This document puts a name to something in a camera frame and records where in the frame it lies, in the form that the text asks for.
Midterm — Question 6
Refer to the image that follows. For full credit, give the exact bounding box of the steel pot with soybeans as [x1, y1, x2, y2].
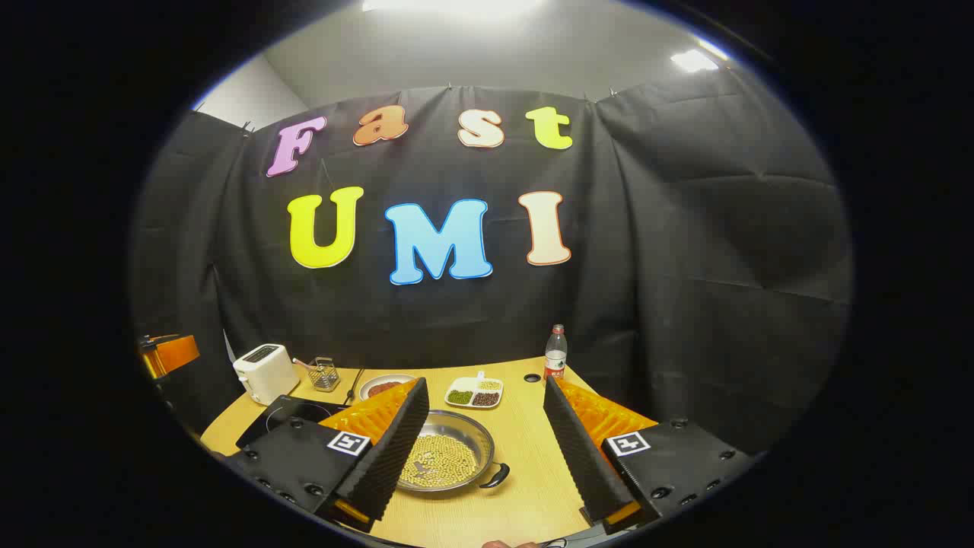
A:
[396, 409, 511, 494]

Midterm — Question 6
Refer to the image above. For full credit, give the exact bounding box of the white toaster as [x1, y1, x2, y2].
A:
[233, 343, 301, 406]

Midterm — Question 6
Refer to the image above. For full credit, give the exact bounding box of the clear water bottle red label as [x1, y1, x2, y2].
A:
[543, 324, 568, 380]

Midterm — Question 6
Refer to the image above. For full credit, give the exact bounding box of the ceiling light panel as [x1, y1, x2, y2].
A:
[361, 0, 549, 18]

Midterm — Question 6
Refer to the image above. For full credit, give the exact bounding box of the small wire basket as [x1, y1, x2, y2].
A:
[308, 356, 341, 392]

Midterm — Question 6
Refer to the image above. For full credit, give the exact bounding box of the round white plate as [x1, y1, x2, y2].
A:
[358, 373, 418, 402]

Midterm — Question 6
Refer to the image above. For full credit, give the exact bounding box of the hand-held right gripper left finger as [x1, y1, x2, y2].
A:
[226, 377, 431, 534]

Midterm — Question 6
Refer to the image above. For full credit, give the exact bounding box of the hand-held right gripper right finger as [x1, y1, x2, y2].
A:
[543, 375, 759, 535]

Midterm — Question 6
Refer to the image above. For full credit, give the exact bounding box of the black induction cooktop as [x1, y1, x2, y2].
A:
[235, 394, 352, 451]

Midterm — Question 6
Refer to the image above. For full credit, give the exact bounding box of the white divided bean dish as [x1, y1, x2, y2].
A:
[444, 371, 505, 409]

